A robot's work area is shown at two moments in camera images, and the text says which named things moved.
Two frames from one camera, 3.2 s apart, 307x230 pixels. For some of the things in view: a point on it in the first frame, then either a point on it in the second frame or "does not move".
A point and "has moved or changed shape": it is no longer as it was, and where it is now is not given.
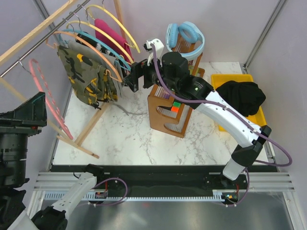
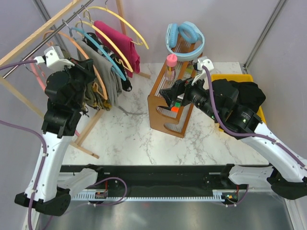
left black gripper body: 15,127 -> 80,75
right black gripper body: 149,73 -> 195,94
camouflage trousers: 93,83 has moved or changed shape
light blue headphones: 189,32 does not move
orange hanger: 54,45 -> 83,50
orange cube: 174,109 does not move
